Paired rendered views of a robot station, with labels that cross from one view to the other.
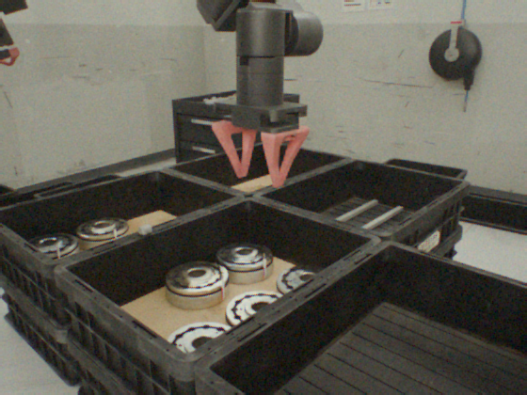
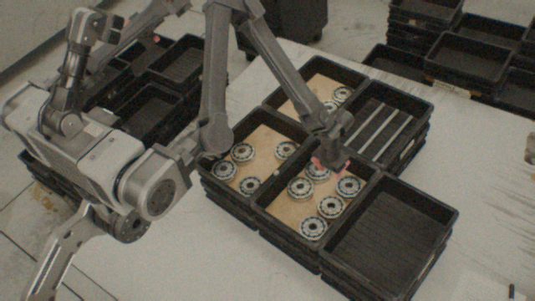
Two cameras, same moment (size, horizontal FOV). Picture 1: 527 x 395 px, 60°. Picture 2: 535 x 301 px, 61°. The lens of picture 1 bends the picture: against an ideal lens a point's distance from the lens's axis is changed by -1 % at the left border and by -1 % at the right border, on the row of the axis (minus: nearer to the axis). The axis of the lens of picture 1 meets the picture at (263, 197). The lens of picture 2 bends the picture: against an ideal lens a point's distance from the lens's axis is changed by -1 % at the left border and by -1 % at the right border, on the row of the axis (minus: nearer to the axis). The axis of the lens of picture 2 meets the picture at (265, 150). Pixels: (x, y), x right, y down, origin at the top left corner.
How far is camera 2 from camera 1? 1.10 m
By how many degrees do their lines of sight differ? 30
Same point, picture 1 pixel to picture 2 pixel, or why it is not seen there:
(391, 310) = (384, 196)
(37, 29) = not seen: outside the picture
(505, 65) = not seen: outside the picture
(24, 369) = (229, 222)
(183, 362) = (314, 247)
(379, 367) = (377, 227)
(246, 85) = (325, 155)
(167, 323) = (292, 211)
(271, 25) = (335, 141)
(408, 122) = not seen: outside the picture
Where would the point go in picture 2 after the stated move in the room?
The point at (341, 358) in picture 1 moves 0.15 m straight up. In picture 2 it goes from (363, 224) to (365, 201)
